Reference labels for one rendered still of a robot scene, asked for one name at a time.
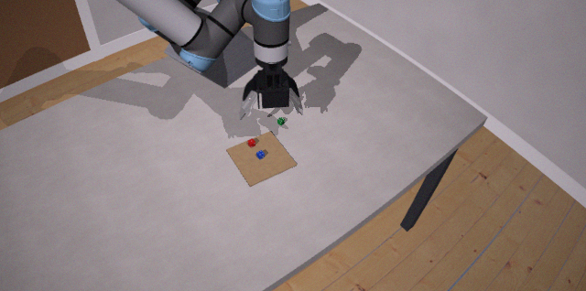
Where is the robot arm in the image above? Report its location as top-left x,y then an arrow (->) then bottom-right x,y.
116,0 -> 292,72

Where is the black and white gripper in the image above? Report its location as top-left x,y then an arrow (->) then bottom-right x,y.
240,57 -> 303,120

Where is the tan mat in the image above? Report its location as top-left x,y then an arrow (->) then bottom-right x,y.
226,131 -> 297,187

